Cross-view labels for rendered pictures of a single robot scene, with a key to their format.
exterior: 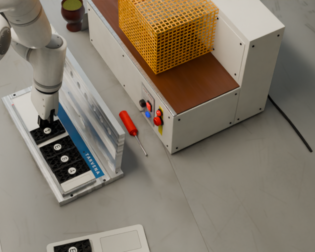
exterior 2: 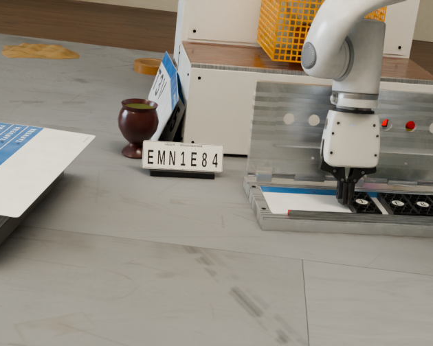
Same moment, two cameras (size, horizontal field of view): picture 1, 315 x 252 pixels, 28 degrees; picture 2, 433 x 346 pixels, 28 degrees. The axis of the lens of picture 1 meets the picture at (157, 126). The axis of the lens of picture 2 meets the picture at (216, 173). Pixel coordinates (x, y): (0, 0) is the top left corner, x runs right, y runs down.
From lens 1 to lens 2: 2.22 m
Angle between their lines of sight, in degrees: 61
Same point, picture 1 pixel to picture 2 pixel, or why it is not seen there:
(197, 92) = (409, 69)
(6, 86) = (227, 220)
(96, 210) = not seen: outside the picture
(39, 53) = (376, 31)
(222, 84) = (403, 61)
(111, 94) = not seen: hidden behind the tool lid
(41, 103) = (370, 137)
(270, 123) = not seen: hidden behind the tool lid
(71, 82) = (312, 137)
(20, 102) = (283, 209)
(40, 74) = (375, 73)
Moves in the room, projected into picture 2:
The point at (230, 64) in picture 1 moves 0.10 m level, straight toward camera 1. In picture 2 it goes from (387, 40) to (428, 49)
